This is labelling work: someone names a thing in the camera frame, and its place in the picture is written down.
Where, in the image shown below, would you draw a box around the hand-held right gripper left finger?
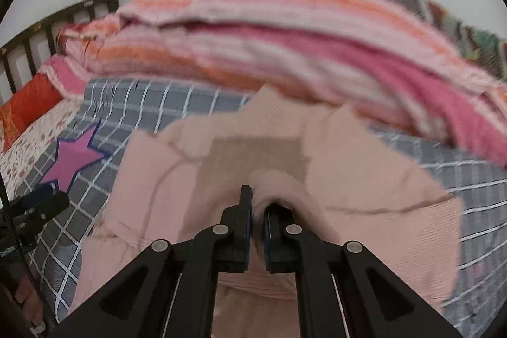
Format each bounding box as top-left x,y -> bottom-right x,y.
48,185 -> 254,338

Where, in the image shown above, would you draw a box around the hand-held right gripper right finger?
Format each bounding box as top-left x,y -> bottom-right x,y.
263,203 -> 464,338

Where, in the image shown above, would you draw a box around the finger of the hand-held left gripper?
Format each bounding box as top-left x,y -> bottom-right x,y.
10,191 -> 71,223
8,183 -> 56,204

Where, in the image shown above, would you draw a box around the pink knit sweater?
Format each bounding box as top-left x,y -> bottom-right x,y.
69,85 -> 464,338

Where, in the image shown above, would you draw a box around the person's left hand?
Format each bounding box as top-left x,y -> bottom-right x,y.
14,275 -> 47,335

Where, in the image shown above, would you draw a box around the red pillow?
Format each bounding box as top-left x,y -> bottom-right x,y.
0,74 -> 64,152

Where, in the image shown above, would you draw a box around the grey checked star blanket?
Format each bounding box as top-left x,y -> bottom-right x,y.
24,79 -> 507,327

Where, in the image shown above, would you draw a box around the dark wooden headboard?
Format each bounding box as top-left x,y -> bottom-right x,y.
0,0 -> 119,93

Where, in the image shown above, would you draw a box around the pink striped quilt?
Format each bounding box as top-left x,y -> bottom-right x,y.
42,0 -> 507,168

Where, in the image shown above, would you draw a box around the floral patchwork quilt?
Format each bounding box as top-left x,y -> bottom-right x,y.
285,0 -> 507,81

